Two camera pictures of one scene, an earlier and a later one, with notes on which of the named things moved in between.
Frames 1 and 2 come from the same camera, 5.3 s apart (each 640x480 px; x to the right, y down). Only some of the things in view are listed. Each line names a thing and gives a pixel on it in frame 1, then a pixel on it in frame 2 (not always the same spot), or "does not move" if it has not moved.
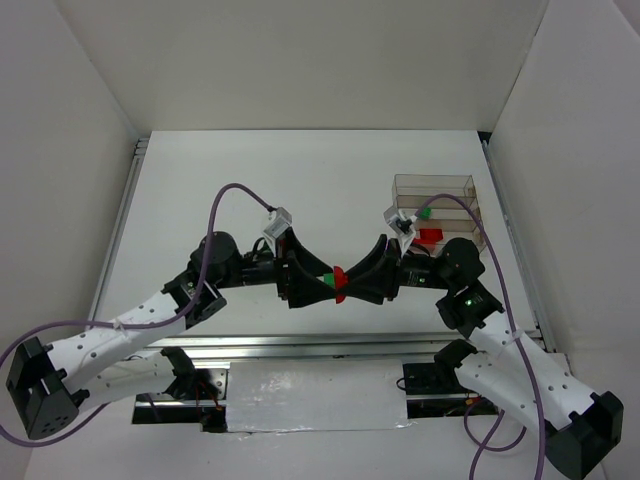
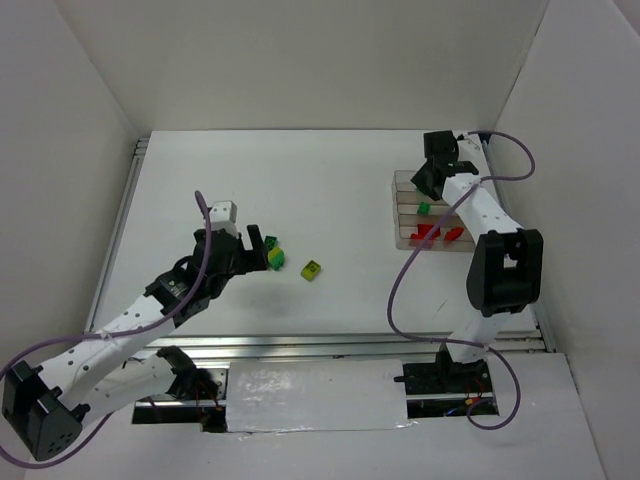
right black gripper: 393,272 -> 439,167
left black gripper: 286,275 -> 245,255
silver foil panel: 283,396 does not move
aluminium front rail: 306,346 does not move
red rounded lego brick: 341,279 -> 453,233
